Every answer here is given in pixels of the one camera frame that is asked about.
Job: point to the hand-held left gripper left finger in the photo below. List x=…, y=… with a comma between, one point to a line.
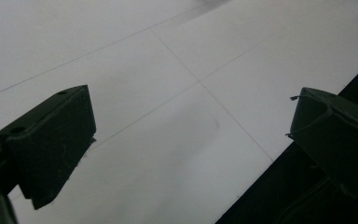
x=49, y=146

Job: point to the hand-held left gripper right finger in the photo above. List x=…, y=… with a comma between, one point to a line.
x=338, y=140

